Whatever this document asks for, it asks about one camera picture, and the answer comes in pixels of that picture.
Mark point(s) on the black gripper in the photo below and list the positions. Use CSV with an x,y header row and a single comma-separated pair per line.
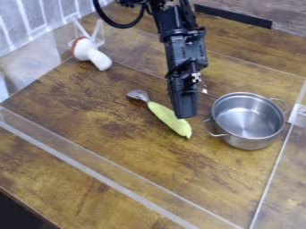
x,y
187,58

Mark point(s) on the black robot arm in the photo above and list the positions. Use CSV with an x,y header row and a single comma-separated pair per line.
x,y
169,17

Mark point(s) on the stainless steel pot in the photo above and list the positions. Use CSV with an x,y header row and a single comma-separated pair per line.
x,y
247,119

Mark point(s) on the clear acrylic stand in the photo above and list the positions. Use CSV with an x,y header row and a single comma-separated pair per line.
x,y
94,34

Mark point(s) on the black strip on table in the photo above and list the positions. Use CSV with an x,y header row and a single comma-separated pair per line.
x,y
260,22

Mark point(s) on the white toy mushroom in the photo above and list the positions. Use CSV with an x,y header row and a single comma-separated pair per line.
x,y
86,52

